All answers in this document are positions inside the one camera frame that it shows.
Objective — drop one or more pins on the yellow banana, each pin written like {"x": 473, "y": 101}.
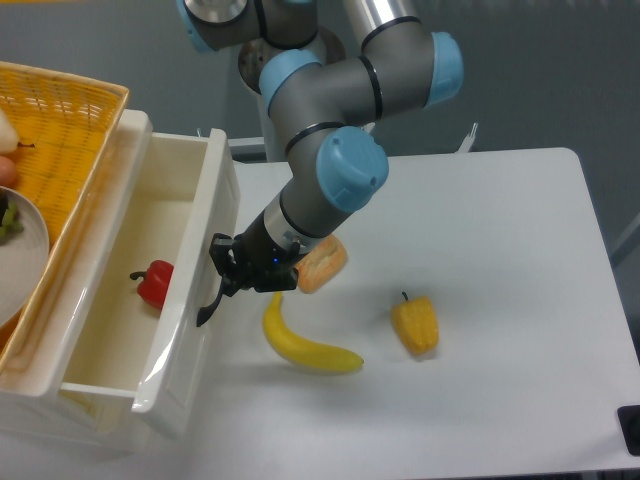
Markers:
{"x": 303, "y": 351}

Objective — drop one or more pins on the white drawer cabinet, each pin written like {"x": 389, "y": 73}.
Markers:
{"x": 31, "y": 400}

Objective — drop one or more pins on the yellow woven basket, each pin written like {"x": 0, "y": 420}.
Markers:
{"x": 67, "y": 121}

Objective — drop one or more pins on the white pear in basket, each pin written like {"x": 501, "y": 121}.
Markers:
{"x": 9, "y": 138}

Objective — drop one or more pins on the red bell pepper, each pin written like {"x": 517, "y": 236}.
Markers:
{"x": 154, "y": 283}

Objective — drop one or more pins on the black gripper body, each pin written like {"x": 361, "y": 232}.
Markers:
{"x": 262, "y": 253}

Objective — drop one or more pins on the white top drawer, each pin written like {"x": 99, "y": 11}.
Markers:
{"x": 140, "y": 354}

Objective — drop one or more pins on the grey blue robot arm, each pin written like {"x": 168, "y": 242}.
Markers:
{"x": 319, "y": 111}

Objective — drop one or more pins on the black corner object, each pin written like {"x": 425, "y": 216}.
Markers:
{"x": 629, "y": 419}

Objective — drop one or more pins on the orange croissant pastry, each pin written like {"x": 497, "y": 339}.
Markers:
{"x": 323, "y": 263}

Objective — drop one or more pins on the green grapes on plate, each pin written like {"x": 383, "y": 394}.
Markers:
{"x": 10, "y": 220}

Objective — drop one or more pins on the yellow bell pepper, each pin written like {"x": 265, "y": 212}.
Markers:
{"x": 416, "y": 324}

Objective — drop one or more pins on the white plate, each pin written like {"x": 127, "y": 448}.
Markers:
{"x": 24, "y": 252}

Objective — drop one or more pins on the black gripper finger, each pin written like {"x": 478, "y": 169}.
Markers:
{"x": 274, "y": 281}
{"x": 227, "y": 256}

